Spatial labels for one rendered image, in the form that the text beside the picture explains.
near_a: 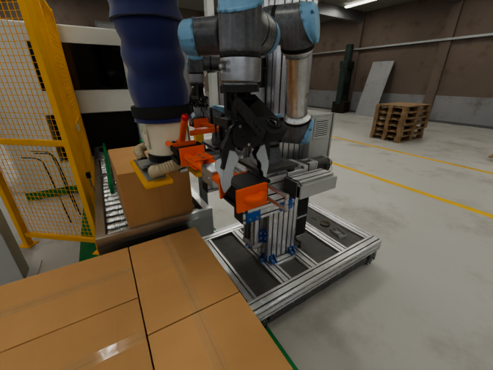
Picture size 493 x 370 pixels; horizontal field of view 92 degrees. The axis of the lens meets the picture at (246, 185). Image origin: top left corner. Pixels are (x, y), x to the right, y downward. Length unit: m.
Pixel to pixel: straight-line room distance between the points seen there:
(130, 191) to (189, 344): 0.86
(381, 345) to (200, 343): 1.15
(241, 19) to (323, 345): 1.63
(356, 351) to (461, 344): 0.63
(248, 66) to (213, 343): 0.91
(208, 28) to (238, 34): 0.15
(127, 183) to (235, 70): 1.13
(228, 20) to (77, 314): 1.18
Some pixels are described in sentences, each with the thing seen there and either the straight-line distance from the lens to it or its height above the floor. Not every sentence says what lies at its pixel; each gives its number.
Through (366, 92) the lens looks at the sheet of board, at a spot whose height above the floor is 0.90.
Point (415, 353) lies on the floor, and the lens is 1.91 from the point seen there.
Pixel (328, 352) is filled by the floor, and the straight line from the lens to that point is 1.71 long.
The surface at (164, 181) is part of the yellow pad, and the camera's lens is 0.91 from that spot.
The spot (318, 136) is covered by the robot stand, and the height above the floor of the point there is 1.10.
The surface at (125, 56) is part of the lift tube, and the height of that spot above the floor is 1.49.
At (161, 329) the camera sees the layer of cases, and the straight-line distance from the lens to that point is 1.11.
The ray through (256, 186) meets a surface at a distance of 0.48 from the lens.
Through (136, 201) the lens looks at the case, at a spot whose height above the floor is 0.77.
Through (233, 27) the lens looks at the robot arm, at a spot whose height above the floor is 1.50.
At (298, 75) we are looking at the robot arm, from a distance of 0.98.
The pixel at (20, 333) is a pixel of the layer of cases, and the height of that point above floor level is 0.54.
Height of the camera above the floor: 1.42
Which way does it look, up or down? 24 degrees down
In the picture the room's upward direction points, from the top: straight up
